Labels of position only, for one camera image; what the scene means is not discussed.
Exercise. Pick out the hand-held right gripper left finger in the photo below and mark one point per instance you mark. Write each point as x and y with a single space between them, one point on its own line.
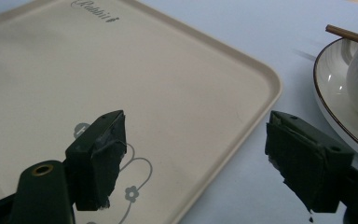
93 161

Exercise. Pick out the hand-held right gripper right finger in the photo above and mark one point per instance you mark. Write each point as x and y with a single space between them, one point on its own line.
307 158

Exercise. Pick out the white saucer with brown rim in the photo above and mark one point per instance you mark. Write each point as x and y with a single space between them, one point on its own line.
332 77

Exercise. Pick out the beige plastic tray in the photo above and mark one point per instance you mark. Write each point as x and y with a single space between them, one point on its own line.
136 77

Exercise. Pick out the brown wooden stick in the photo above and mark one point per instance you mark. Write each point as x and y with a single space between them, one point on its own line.
345 33

